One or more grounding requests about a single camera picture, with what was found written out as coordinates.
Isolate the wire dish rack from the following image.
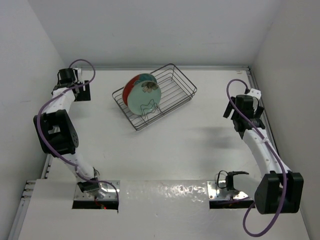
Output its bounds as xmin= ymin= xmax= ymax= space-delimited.
xmin=112 ymin=63 xmax=197 ymax=131

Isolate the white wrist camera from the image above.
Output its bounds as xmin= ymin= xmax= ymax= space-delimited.
xmin=72 ymin=67 xmax=83 ymax=85
xmin=245 ymin=88 xmax=262 ymax=101

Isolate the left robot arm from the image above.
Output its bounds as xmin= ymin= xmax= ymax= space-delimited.
xmin=33 ymin=67 xmax=100 ymax=195

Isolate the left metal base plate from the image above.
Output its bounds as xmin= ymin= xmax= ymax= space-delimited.
xmin=73 ymin=181 xmax=120 ymax=201

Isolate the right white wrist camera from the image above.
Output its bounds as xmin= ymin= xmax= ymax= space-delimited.
xmin=245 ymin=88 xmax=262 ymax=101

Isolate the metal base plate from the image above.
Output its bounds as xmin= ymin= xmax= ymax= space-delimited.
xmin=207 ymin=180 xmax=251 ymax=201
xmin=73 ymin=181 xmax=120 ymax=201

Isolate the light green plate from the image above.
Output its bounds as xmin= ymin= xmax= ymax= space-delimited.
xmin=127 ymin=81 xmax=162 ymax=116

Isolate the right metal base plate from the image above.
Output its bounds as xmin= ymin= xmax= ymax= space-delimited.
xmin=207 ymin=180 xmax=251 ymax=201

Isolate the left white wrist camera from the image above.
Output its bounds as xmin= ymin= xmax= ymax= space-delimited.
xmin=72 ymin=67 xmax=83 ymax=85

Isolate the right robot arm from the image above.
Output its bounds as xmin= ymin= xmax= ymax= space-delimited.
xmin=217 ymin=94 xmax=304 ymax=214

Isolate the red and teal plate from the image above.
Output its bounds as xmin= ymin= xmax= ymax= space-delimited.
xmin=122 ymin=73 xmax=157 ymax=106

